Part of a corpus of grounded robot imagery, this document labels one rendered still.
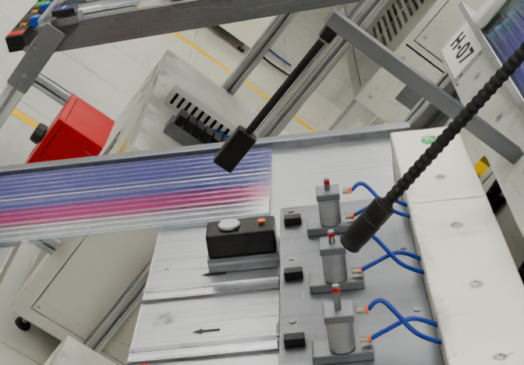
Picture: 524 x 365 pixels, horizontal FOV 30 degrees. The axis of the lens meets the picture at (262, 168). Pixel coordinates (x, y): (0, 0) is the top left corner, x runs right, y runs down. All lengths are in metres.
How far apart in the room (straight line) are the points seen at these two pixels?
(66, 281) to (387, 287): 1.59
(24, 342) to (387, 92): 1.10
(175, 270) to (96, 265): 1.29
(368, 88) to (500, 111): 1.08
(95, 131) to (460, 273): 1.02
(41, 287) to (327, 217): 1.53
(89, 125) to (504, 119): 0.91
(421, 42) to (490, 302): 1.35
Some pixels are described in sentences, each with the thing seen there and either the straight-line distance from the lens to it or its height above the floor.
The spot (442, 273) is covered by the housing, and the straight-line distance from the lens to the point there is 0.89.
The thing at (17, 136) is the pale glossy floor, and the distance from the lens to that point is 3.32.
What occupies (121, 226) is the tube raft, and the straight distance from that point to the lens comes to 1.20.
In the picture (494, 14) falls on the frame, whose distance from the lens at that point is 1.24.
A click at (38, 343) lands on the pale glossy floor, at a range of 2.58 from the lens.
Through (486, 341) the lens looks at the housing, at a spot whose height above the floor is 1.26.
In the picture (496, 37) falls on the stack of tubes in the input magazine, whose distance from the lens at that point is 1.16.
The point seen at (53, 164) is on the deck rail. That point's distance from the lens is 1.42.
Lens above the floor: 1.52
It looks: 20 degrees down
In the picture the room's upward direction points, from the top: 40 degrees clockwise
